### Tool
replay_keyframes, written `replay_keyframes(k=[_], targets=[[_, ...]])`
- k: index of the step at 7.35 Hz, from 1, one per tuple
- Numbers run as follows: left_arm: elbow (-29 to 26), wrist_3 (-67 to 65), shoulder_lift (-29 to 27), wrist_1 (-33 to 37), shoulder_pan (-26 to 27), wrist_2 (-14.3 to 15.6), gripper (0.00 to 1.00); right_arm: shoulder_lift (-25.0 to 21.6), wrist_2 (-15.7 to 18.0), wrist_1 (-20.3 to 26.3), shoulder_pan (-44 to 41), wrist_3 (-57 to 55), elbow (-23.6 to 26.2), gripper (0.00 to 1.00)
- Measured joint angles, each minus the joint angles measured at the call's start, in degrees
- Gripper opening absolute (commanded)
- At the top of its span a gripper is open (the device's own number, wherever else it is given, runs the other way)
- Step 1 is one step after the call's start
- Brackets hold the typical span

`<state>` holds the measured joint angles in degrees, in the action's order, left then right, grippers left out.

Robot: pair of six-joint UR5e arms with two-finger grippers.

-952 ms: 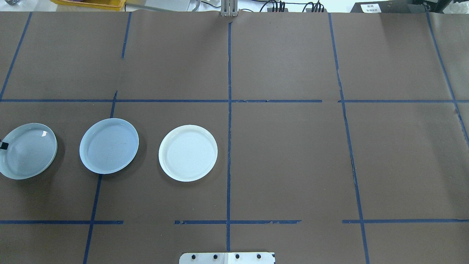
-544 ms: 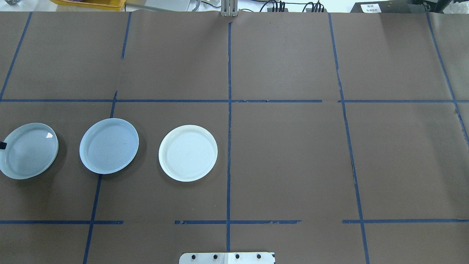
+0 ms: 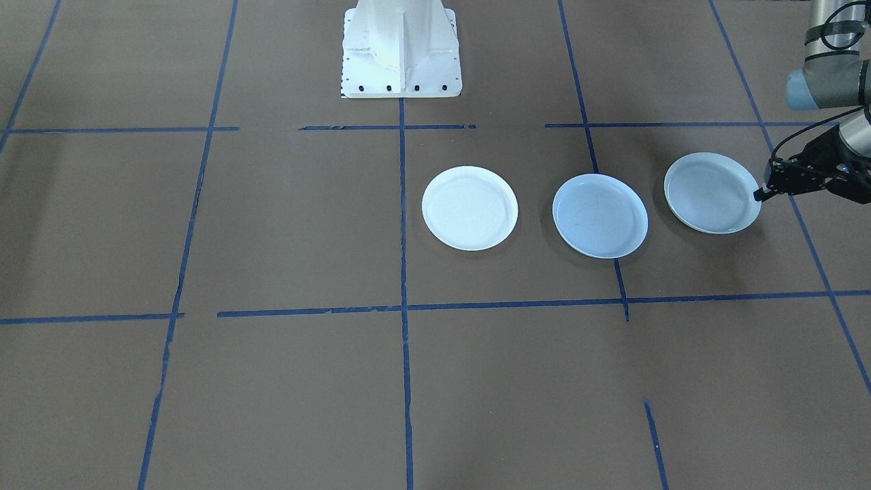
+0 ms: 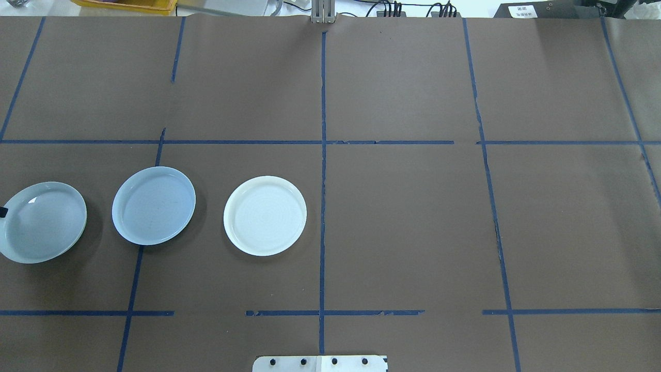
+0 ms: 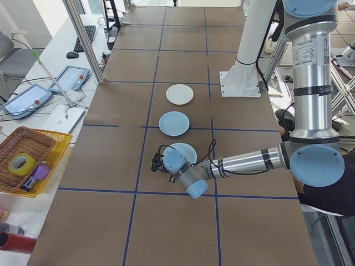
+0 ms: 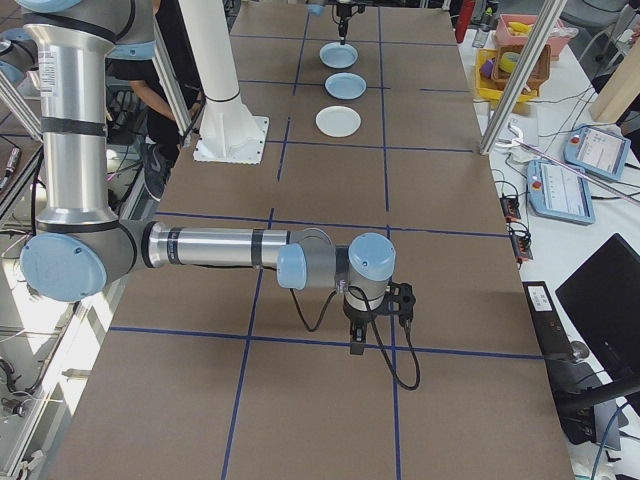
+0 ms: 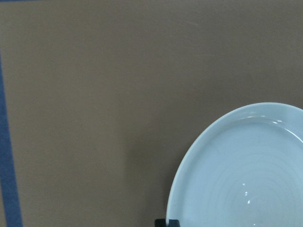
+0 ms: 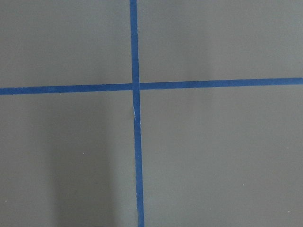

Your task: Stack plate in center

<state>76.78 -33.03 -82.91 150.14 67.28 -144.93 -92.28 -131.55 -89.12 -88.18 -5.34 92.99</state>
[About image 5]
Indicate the person in black shirt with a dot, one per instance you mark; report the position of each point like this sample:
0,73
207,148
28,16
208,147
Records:
332,199

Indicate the black labelled battery pack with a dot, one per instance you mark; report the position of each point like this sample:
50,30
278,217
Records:
27,184

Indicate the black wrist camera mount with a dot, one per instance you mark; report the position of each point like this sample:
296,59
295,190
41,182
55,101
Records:
156,162

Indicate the white pedestal with base plate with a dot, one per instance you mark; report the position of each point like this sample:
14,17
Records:
249,41

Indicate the grey roll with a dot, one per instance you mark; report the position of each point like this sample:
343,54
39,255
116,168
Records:
11,228

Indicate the yellow tape roll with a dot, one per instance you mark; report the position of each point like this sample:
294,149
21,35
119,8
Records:
30,166

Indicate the black computer mouse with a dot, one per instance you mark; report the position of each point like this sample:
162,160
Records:
72,55

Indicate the yellow plastic basket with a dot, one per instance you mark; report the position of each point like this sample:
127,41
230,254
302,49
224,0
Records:
62,141

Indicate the black keyboard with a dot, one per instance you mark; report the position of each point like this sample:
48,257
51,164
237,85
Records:
86,37

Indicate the white plate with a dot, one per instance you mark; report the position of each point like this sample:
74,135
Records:
179,94

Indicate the grey office chair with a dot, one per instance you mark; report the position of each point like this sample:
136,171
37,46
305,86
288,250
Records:
16,59

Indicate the pale blue plate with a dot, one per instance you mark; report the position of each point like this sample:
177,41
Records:
188,153

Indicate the white sneaker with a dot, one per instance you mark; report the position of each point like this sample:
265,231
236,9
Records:
269,47

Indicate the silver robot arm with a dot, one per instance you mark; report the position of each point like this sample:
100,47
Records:
249,162

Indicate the brown wicker basket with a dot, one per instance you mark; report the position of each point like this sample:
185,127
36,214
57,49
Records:
27,142

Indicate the red cylinder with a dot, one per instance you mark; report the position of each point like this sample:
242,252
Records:
16,242

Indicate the purple box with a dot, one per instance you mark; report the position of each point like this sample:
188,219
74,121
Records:
41,172

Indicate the blue teach pendant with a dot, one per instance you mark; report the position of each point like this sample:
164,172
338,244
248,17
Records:
69,79
26,101

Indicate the black power adapter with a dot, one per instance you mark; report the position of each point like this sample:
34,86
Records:
112,38

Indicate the silver laptop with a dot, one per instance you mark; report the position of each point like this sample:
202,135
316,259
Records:
58,119

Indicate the aluminium profile post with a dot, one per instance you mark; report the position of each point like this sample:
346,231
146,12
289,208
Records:
88,50

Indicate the metal rod with green tip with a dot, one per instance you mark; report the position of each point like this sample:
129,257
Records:
52,77

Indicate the bare person forearm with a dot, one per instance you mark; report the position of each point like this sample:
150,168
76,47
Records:
299,187

